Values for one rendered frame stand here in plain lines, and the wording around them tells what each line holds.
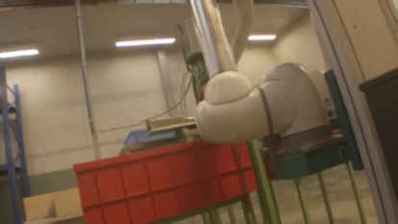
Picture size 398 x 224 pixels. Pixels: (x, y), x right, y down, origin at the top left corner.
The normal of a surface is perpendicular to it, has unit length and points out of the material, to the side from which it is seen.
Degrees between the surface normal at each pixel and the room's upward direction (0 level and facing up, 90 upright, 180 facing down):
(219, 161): 90
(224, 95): 77
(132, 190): 90
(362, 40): 90
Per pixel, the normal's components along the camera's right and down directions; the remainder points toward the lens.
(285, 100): -0.23, -0.16
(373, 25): 0.23, -0.24
